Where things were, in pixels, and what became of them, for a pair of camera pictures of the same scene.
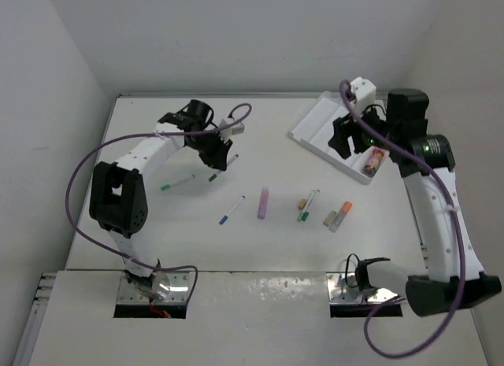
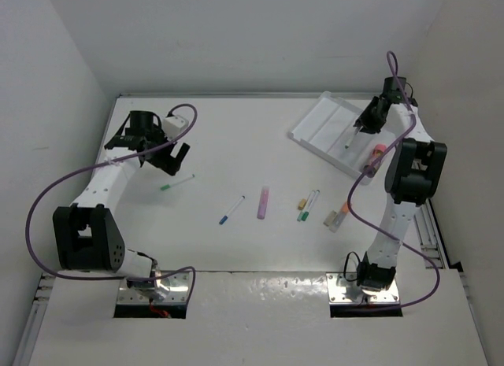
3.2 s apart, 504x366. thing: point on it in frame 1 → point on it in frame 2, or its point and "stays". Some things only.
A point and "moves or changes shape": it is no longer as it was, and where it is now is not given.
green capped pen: (167, 186) stays
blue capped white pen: (231, 210) stays
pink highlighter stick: (263, 203) stays
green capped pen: (215, 175) moves or changes shape
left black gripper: (218, 158) → (168, 163)
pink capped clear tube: (375, 160) stays
